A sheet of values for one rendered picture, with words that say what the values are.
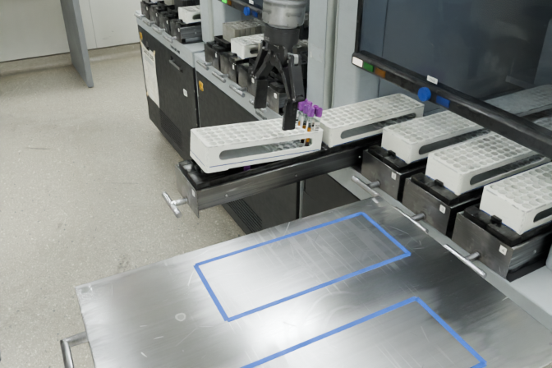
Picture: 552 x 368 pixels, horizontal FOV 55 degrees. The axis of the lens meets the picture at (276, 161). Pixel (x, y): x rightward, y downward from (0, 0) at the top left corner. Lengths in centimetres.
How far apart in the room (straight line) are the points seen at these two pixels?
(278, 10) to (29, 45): 367
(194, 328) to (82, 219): 182
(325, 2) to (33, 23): 338
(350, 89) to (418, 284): 70
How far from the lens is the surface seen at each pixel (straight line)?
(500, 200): 108
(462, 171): 114
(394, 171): 123
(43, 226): 261
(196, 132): 118
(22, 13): 459
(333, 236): 98
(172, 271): 91
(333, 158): 128
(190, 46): 236
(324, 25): 152
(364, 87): 145
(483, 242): 109
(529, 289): 109
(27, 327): 213
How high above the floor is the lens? 141
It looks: 29 degrees down
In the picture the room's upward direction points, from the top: straight up
